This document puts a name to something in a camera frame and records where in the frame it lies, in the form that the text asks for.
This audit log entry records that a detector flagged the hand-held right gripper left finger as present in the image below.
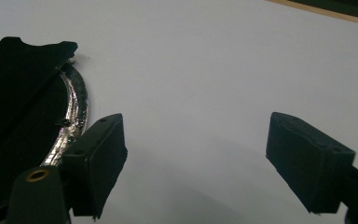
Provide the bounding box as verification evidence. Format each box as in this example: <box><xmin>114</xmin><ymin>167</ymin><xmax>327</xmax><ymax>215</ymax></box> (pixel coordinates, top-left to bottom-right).
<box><xmin>62</xmin><ymin>113</ymin><xmax>129</xmax><ymax>219</ymax></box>

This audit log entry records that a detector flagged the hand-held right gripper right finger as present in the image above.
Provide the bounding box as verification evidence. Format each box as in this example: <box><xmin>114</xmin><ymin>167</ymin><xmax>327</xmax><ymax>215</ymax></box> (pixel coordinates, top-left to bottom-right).
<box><xmin>265</xmin><ymin>111</ymin><xmax>356</xmax><ymax>215</ymax></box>

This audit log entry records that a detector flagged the oval silver photo frame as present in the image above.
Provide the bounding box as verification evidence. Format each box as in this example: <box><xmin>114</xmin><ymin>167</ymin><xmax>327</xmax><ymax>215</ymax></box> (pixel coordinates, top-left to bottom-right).
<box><xmin>0</xmin><ymin>35</ymin><xmax>90</xmax><ymax>218</ymax></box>

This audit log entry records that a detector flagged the white board sheet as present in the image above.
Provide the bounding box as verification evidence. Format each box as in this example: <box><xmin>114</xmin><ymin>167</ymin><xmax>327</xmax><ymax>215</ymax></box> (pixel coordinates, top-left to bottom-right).
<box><xmin>0</xmin><ymin>0</ymin><xmax>358</xmax><ymax>224</ymax></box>

